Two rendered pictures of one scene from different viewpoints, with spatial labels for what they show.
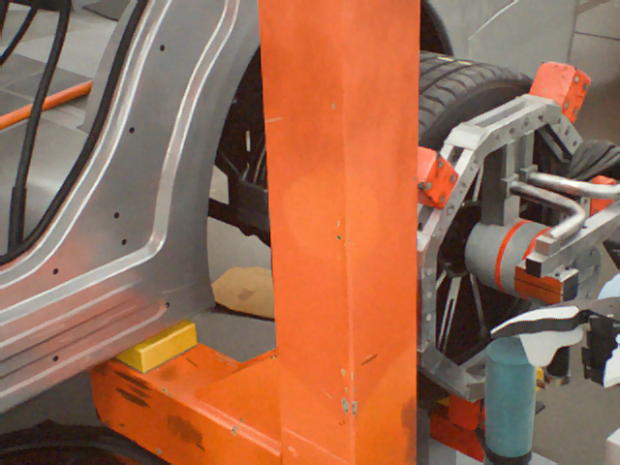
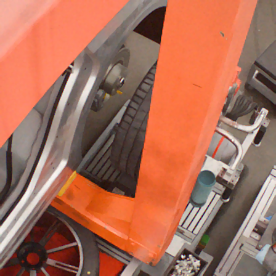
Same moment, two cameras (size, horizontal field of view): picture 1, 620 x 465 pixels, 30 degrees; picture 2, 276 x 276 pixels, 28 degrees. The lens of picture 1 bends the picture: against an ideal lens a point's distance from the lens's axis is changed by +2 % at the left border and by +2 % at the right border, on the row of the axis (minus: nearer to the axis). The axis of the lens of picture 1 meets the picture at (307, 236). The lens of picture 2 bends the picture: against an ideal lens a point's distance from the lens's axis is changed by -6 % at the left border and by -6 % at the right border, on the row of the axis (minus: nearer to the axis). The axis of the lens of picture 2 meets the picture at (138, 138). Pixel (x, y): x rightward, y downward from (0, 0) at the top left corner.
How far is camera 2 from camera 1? 1.50 m
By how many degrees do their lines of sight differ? 37
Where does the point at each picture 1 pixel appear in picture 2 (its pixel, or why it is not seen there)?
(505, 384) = (203, 190)
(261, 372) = (119, 220)
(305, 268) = (148, 220)
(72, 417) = not seen: outside the picture
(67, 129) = not seen: hidden behind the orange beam
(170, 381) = (72, 199)
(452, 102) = not seen: hidden behind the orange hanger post
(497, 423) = (198, 197)
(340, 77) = (177, 198)
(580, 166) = (238, 111)
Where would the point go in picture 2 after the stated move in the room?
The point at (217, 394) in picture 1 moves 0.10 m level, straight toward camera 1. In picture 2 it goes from (97, 214) to (103, 235)
